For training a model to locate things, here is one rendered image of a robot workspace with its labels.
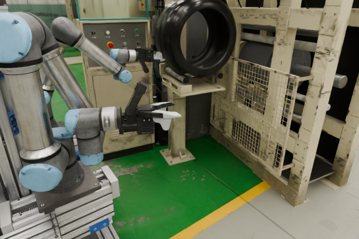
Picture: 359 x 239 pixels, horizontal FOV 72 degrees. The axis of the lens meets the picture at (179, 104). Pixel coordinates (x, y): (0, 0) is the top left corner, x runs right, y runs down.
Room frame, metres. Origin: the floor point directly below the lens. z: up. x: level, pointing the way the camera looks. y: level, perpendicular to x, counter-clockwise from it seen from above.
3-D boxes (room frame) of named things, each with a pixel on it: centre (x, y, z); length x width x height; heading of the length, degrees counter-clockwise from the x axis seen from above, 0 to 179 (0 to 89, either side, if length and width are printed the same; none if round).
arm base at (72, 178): (0.81, 0.47, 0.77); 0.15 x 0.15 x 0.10
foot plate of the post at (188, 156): (2.07, 0.03, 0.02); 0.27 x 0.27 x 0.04; 25
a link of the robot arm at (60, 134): (0.80, 0.46, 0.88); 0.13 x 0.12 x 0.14; 10
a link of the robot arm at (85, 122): (0.70, 0.30, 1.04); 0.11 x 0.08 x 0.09; 100
